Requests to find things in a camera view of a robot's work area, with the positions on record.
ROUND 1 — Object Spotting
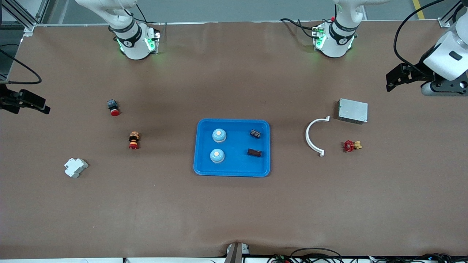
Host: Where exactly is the blue plastic tray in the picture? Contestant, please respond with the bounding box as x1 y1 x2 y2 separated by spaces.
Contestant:
193 119 271 178

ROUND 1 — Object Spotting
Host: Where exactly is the grey metal box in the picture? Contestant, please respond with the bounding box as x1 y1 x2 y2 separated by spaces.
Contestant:
337 98 369 125

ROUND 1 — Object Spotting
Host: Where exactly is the white circuit breaker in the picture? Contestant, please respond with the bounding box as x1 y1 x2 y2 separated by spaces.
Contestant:
64 157 89 178

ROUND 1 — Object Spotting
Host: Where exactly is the red brass valve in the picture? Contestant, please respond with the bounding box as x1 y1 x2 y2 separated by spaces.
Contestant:
343 140 363 153

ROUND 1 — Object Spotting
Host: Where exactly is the black red push button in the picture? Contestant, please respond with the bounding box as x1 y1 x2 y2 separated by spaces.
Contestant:
107 99 121 117

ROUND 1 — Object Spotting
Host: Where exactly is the white curved pipe clamp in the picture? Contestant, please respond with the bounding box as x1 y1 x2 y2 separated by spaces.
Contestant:
305 116 331 157

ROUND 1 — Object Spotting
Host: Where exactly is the brown table mat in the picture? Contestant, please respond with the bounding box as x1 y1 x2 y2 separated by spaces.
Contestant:
0 21 468 260

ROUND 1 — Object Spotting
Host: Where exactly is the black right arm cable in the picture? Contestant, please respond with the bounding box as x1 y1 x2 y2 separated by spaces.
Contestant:
0 44 42 85

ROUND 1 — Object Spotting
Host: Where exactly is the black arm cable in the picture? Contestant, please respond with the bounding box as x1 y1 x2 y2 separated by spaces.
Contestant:
393 0 439 73
0 44 42 85

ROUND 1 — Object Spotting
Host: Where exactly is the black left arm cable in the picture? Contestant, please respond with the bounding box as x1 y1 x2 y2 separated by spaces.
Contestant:
393 0 439 73

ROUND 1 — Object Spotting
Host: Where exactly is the aluminium frame profile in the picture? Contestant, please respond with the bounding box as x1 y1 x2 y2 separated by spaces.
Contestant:
437 0 461 28
0 0 50 37

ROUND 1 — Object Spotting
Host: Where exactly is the black hanging cable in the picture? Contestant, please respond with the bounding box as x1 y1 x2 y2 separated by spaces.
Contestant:
442 0 463 24

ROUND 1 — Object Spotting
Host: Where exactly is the black left base cable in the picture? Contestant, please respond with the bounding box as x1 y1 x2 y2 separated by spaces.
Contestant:
280 18 318 39

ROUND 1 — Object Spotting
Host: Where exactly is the black base cable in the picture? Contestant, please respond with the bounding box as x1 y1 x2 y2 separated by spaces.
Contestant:
135 3 163 26
280 18 318 39

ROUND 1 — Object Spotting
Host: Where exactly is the black right base cable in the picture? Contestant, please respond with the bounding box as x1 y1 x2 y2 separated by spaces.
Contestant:
135 3 163 26

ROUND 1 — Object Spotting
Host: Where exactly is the black cable bundle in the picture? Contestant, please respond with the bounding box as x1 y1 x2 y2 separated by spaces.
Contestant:
366 253 468 263

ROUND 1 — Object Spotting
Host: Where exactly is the black looped cable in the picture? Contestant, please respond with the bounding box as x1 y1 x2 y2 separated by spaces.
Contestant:
291 248 344 263

